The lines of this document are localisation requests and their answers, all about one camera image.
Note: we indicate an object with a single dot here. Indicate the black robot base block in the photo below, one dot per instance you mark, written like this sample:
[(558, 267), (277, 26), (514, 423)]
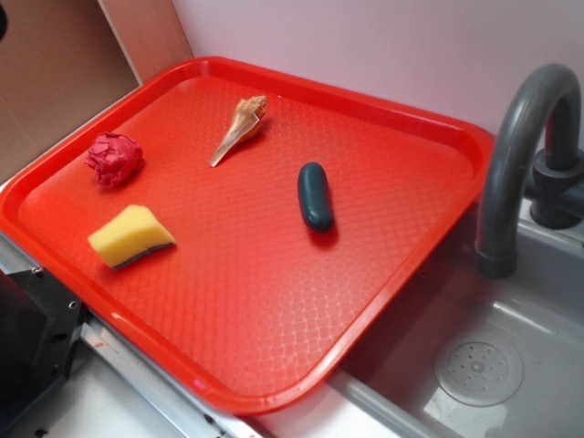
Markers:
[(40, 325)]

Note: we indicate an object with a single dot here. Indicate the dark green plastic pickle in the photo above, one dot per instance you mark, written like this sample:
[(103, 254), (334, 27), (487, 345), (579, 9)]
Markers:
[(314, 198)]

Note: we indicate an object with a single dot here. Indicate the red plastic tray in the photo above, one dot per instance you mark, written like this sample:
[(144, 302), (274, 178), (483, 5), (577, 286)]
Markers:
[(250, 309)]

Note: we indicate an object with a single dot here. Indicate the tan conch seashell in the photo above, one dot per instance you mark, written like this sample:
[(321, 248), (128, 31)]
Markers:
[(245, 124)]

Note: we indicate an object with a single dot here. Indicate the yellow sponge piece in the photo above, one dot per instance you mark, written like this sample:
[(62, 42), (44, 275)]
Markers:
[(133, 233)]

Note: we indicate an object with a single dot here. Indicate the crumpled red paper ball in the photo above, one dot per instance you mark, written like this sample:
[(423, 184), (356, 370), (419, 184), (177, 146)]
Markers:
[(114, 158)]

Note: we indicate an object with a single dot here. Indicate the grey plastic sink basin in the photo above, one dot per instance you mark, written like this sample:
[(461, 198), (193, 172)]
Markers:
[(538, 310)]

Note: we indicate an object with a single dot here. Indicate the round sink drain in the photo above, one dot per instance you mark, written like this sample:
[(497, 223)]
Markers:
[(478, 369)]

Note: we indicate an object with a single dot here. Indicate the grey curved faucet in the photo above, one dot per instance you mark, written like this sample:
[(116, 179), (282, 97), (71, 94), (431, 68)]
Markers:
[(537, 156)]

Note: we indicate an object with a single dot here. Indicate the brown cardboard box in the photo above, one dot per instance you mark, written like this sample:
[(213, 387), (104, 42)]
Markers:
[(64, 62)]

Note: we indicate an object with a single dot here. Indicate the aluminium rail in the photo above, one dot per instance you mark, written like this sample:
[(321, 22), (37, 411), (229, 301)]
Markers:
[(113, 391)]

